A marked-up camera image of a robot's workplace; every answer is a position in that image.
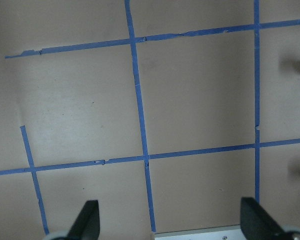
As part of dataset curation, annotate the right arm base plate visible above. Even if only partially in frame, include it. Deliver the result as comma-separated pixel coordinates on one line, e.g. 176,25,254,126
154,225,246,240

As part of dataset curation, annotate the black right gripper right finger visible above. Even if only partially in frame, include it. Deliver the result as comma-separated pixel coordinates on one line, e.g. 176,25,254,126
240,197,287,240

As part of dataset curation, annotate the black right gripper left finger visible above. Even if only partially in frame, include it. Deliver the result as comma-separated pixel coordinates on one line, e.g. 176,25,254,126
66,200,100,240

